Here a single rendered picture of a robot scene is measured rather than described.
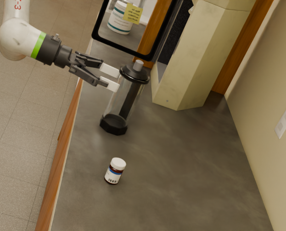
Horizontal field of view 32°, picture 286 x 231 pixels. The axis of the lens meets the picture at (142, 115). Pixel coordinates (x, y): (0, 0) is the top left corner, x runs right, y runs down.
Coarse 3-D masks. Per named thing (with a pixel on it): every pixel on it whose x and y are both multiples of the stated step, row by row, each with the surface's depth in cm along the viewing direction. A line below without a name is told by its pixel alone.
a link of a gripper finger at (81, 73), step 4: (76, 68) 158; (80, 68) 159; (72, 72) 158; (76, 72) 158; (80, 72) 158; (84, 72) 158; (80, 76) 158; (84, 76) 158; (88, 76) 158; (92, 76) 158; (84, 80) 159; (88, 80) 158; (92, 80) 158; (96, 80) 158; (92, 84) 158
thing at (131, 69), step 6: (138, 60) 164; (126, 66) 164; (132, 66) 166; (138, 66) 163; (126, 72) 163; (132, 72) 162; (138, 72) 163; (144, 72) 165; (138, 78) 162; (144, 78) 164
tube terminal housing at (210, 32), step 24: (192, 0) 196; (216, 0) 187; (240, 0) 192; (192, 24) 191; (216, 24) 191; (240, 24) 203; (192, 48) 195; (216, 48) 201; (168, 72) 200; (192, 72) 200; (216, 72) 214; (168, 96) 205; (192, 96) 211
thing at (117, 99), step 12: (120, 84) 165; (132, 84) 163; (144, 84) 164; (120, 96) 166; (132, 96) 165; (108, 108) 170; (120, 108) 167; (132, 108) 169; (108, 120) 170; (120, 120) 169
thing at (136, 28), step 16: (128, 0) 220; (144, 0) 219; (160, 0) 218; (112, 16) 224; (128, 16) 223; (144, 16) 222; (160, 16) 221; (112, 32) 227; (128, 32) 226; (144, 32) 225; (128, 48) 229; (144, 48) 228
